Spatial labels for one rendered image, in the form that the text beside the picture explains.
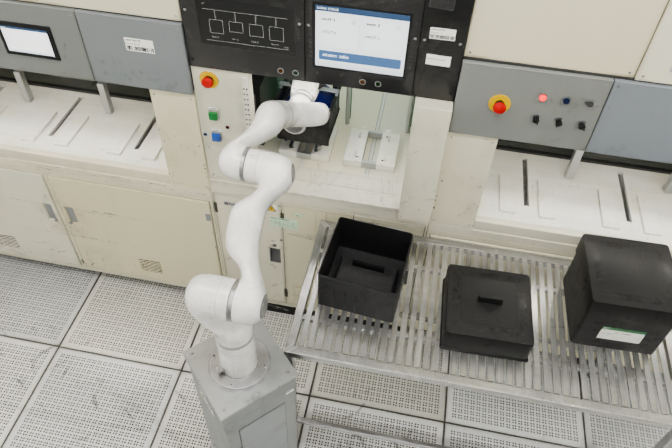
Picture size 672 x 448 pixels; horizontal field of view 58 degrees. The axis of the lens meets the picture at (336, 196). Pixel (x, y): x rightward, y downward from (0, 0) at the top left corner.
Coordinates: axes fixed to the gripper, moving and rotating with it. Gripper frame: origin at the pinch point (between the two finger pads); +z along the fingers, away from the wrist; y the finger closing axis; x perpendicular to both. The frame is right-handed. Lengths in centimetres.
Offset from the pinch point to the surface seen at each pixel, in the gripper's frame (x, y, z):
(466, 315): -35, 66, -76
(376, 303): -36, 36, -76
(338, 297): -38, 23, -74
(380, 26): 42, 27, -32
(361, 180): -34.5, 24.4, -19.2
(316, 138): -21.9, 4.9, -11.4
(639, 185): -34, 136, -4
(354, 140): -31.2, 19.1, 0.8
